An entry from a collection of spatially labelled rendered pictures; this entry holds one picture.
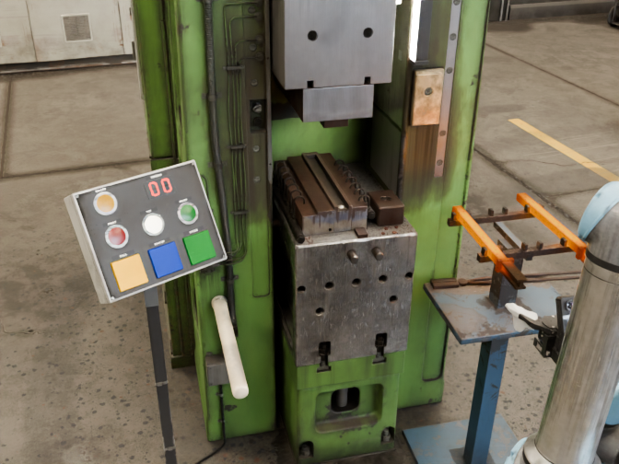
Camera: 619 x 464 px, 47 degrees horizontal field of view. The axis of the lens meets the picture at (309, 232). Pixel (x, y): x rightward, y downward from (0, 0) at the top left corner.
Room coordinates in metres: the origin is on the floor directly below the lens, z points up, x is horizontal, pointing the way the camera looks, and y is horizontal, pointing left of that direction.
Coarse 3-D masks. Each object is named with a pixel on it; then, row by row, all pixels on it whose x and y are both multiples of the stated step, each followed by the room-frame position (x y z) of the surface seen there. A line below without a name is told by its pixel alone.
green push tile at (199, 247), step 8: (200, 232) 1.62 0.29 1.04; (208, 232) 1.63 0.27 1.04; (184, 240) 1.59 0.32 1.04; (192, 240) 1.60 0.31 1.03; (200, 240) 1.61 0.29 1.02; (208, 240) 1.62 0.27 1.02; (192, 248) 1.58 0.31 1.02; (200, 248) 1.60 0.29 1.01; (208, 248) 1.61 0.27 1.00; (192, 256) 1.57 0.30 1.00; (200, 256) 1.58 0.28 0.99; (208, 256) 1.59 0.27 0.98; (192, 264) 1.56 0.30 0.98
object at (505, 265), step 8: (456, 208) 1.90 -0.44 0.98; (464, 216) 1.84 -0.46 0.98; (464, 224) 1.82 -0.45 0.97; (472, 224) 1.80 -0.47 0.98; (472, 232) 1.77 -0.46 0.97; (480, 232) 1.75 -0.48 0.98; (480, 240) 1.71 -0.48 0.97; (488, 240) 1.70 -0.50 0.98; (488, 248) 1.66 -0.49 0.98; (496, 248) 1.66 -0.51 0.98; (496, 256) 1.62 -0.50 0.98; (504, 256) 1.62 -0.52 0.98; (496, 264) 1.59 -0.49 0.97; (504, 264) 1.57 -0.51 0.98; (512, 264) 1.57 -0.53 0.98; (496, 272) 1.58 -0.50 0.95; (504, 272) 1.57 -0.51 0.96; (512, 272) 1.53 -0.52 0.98; (520, 272) 1.53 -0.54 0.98; (512, 280) 1.53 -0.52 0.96; (520, 280) 1.50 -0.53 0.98; (520, 288) 1.50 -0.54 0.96
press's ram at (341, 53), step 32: (288, 0) 1.82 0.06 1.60; (320, 0) 1.84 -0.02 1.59; (352, 0) 1.86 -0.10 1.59; (384, 0) 1.88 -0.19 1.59; (288, 32) 1.82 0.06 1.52; (320, 32) 1.84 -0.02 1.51; (352, 32) 1.86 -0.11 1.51; (384, 32) 1.89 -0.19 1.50; (288, 64) 1.82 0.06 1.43; (320, 64) 1.84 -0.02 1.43; (352, 64) 1.86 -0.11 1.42; (384, 64) 1.89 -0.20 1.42
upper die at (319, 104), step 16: (288, 96) 2.00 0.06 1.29; (304, 96) 1.83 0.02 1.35; (320, 96) 1.84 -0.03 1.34; (336, 96) 1.85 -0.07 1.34; (352, 96) 1.87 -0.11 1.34; (368, 96) 1.88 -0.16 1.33; (304, 112) 1.83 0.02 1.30; (320, 112) 1.84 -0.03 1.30; (336, 112) 1.85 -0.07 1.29; (352, 112) 1.87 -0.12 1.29; (368, 112) 1.88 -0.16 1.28
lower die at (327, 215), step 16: (288, 160) 2.22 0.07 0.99; (304, 160) 2.22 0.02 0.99; (320, 160) 2.20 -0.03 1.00; (288, 176) 2.11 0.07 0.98; (304, 176) 2.09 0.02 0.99; (336, 176) 2.09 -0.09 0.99; (288, 192) 2.01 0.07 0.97; (304, 192) 1.99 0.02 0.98; (320, 192) 1.97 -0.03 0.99; (352, 192) 1.97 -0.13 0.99; (304, 208) 1.88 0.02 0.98; (320, 208) 1.87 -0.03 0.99; (336, 208) 1.86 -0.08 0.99; (352, 208) 1.87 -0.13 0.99; (304, 224) 1.83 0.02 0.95; (320, 224) 1.84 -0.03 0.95; (336, 224) 1.86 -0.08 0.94; (352, 224) 1.87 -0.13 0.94
